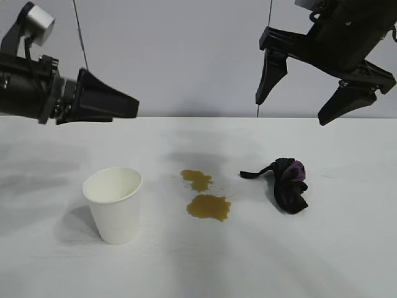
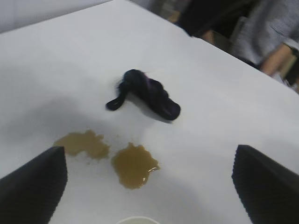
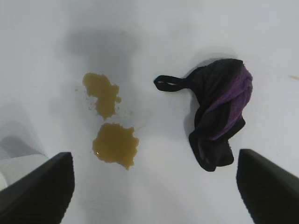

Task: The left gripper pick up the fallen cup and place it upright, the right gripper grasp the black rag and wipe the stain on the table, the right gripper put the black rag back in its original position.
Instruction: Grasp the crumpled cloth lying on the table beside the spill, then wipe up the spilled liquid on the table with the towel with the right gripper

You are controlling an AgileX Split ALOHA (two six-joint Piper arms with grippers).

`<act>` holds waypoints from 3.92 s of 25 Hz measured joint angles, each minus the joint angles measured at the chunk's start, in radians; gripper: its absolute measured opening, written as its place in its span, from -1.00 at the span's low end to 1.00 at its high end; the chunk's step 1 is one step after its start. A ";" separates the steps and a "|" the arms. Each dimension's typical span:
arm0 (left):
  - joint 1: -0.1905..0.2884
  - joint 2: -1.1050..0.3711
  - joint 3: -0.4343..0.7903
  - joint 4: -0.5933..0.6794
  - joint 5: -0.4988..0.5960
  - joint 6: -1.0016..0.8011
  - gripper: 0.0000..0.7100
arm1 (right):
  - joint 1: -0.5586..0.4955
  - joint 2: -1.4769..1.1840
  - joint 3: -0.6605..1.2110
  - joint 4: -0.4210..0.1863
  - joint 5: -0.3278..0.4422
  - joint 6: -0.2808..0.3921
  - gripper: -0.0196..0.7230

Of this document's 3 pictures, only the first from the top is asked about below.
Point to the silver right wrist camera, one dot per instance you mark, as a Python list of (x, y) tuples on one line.
[(302, 3)]

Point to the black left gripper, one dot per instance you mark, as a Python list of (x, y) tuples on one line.
[(59, 99)]

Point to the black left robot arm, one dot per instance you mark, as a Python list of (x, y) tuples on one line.
[(18, 90)]

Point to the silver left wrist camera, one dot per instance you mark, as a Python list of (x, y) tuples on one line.
[(40, 23)]

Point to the white paper cup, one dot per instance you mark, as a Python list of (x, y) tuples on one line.
[(114, 217)]

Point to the elongated brown liquid puddle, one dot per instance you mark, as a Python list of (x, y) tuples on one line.
[(198, 181)]

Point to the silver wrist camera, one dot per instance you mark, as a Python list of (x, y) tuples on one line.
[(40, 23), (302, 3)]

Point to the black purple cloth rag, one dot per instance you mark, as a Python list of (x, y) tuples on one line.
[(288, 192)]

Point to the rounded brown liquid puddle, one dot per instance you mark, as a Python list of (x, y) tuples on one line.
[(209, 208)]

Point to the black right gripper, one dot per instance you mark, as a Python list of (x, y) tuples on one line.
[(338, 46)]

